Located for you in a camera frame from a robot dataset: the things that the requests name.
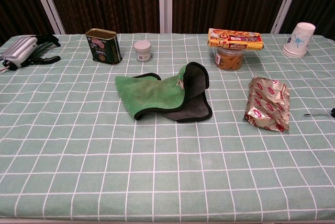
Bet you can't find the dark green bag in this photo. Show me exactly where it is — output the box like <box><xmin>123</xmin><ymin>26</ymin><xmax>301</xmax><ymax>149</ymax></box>
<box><xmin>114</xmin><ymin>61</ymin><xmax>213</xmax><ymax>123</ymax></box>

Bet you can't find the small white jar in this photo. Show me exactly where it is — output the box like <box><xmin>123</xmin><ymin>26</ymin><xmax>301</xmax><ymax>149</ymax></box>
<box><xmin>133</xmin><ymin>40</ymin><xmax>152</xmax><ymax>62</ymax></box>

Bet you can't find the green checked tablecloth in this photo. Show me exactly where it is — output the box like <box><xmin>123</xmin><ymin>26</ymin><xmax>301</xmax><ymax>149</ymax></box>
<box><xmin>0</xmin><ymin>33</ymin><xmax>335</xmax><ymax>224</ymax></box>

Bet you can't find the clear jar of rubber bands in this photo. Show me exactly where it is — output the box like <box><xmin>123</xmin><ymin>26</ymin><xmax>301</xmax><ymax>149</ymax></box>
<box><xmin>214</xmin><ymin>47</ymin><xmax>244</xmax><ymax>72</ymax></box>

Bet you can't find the green luncheon meat tin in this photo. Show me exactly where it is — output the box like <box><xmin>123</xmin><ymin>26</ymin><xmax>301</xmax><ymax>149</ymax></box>
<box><xmin>85</xmin><ymin>28</ymin><xmax>123</xmax><ymax>65</ymax></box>

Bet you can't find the yellow curry box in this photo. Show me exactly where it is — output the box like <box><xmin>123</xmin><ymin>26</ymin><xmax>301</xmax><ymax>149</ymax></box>
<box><xmin>207</xmin><ymin>28</ymin><xmax>264</xmax><ymax>51</ymax></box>

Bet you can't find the gold foil snack bag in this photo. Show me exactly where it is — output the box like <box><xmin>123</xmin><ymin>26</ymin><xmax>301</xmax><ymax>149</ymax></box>
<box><xmin>244</xmin><ymin>76</ymin><xmax>291</xmax><ymax>132</ymax></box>

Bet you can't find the white paper cup blue flower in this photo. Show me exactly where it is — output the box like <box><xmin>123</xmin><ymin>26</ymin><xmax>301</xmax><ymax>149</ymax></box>
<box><xmin>282</xmin><ymin>21</ymin><xmax>317</xmax><ymax>58</ymax></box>

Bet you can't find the detached silver robot hand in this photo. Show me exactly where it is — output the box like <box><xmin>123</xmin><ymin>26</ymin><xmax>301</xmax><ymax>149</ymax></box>
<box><xmin>0</xmin><ymin>34</ymin><xmax>61</xmax><ymax>71</ymax></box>

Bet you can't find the green handled screwdriver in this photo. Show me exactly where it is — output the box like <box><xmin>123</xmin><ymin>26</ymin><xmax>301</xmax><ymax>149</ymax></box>
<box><xmin>303</xmin><ymin>108</ymin><xmax>335</xmax><ymax>118</ymax></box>

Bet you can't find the thin wire bundle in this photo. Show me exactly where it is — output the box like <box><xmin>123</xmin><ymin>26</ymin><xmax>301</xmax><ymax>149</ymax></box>
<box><xmin>0</xmin><ymin>61</ymin><xmax>14</xmax><ymax>74</ymax></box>

